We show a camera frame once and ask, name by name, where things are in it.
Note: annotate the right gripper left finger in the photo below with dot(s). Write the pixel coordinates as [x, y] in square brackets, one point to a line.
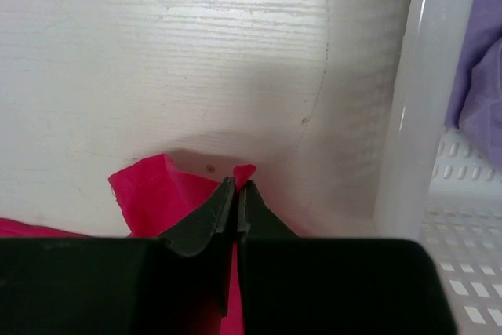
[174, 283]

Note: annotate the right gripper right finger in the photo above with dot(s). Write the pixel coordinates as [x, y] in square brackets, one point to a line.
[295, 285]

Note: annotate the magenta t shirt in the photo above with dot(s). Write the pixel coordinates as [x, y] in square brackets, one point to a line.
[153, 195]

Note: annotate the white plastic basket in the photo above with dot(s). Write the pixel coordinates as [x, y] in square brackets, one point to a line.
[435, 187]

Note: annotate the lavender t shirt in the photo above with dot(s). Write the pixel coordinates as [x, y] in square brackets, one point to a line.
[475, 102]

